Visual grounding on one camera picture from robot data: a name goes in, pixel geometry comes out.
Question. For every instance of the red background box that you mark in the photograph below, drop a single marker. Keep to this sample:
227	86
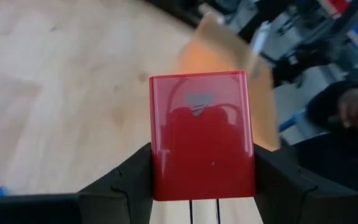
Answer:
339	4

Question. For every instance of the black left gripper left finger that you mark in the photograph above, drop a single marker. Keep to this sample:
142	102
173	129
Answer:
126	193

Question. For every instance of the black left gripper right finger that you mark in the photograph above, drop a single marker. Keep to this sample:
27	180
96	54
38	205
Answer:
284	193

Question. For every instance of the orange plastic bin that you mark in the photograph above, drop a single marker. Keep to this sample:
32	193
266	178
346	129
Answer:
210	53

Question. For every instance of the tall red plastic case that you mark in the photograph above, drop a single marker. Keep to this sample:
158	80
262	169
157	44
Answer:
202	140

